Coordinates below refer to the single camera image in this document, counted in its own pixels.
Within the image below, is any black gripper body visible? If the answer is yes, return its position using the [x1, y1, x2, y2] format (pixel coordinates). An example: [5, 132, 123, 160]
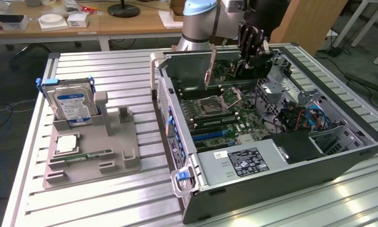
[242, 0, 289, 42]

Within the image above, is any graphics card with metal bracket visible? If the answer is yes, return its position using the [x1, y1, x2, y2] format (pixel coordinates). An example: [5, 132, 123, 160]
[203, 43, 269, 91]

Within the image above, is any wooden cabinet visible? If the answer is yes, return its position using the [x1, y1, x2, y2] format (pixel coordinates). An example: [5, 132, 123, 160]
[269, 0, 348, 55]

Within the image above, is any perforated metal drive cage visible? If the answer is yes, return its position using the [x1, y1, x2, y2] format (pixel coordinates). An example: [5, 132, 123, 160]
[254, 68, 306, 114]

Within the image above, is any open metal socket cover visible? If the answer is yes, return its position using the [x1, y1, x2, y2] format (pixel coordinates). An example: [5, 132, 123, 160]
[218, 86, 243, 109]

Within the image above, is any black power adapter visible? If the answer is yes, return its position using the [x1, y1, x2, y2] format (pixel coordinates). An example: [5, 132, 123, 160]
[326, 46, 343, 58]

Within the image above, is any black RAM slot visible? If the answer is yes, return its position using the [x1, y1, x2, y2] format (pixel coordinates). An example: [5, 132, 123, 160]
[179, 91, 223, 97]
[178, 88, 222, 95]
[181, 94, 225, 100]
[177, 85, 221, 92]

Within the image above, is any white paper stack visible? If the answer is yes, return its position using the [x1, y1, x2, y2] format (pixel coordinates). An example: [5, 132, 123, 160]
[158, 10, 185, 29]

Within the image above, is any brown cardboard box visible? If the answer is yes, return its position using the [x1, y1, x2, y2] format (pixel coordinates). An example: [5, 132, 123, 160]
[169, 0, 186, 22]

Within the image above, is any CPU socket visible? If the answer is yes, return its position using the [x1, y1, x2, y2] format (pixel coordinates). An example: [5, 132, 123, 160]
[197, 96, 227, 116]

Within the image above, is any green motherboard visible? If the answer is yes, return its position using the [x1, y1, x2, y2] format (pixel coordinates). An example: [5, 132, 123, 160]
[175, 80, 271, 153]

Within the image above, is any black stand base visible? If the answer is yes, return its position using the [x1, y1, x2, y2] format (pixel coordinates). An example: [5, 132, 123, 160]
[342, 70, 378, 92]

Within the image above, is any silver chipset heatsink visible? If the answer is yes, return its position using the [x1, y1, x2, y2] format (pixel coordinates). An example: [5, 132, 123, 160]
[238, 134, 257, 144]

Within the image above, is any blue expansion slot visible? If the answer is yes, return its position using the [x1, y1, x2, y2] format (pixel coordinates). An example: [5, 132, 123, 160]
[190, 131, 225, 138]
[193, 134, 227, 142]

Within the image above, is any black round lamp base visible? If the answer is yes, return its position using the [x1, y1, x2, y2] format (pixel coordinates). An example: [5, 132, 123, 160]
[106, 0, 142, 18]

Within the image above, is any metal disk bay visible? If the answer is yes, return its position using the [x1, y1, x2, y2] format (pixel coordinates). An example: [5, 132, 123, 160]
[307, 124, 366, 157]

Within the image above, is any grey power supply unit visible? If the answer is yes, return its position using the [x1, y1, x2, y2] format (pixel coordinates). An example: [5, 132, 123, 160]
[193, 138, 295, 187]

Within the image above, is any small white box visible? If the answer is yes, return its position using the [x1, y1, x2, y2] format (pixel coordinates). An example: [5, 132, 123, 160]
[66, 13, 90, 28]

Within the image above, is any open black PC case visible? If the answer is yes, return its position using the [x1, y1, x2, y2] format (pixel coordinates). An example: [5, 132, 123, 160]
[149, 42, 378, 225]

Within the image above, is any hard disk in blue caddy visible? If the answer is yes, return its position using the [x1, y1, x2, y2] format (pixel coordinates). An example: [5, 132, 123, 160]
[34, 75, 97, 127]

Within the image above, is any white foam block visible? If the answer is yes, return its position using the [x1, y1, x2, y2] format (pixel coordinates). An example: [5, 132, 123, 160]
[37, 13, 69, 32]

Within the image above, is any grey parts rack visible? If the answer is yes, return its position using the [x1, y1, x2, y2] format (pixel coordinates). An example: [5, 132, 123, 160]
[42, 91, 142, 190]

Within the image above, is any silver CPU chip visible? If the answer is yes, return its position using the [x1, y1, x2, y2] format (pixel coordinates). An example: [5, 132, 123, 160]
[55, 136, 78, 153]

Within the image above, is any wooden desk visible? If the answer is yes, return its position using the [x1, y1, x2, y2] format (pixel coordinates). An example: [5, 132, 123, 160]
[0, 0, 271, 52]

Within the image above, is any black chair base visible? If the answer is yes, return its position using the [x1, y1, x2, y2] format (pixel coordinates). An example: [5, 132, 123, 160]
[7, 41, 82, 70]

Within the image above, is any white box with black lid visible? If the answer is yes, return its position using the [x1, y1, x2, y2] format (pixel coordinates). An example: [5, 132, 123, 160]
[1, 14, 29, 31]

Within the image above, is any white table frame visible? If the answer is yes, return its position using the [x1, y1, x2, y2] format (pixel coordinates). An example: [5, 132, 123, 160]
[331, 0, 378, 65]

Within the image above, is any black power wire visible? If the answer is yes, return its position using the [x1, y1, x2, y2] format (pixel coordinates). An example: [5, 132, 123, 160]
[259, 107, 299, 133]

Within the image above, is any blue wire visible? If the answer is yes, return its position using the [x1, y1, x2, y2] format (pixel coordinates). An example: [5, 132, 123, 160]
[305, 106, 331, 131]

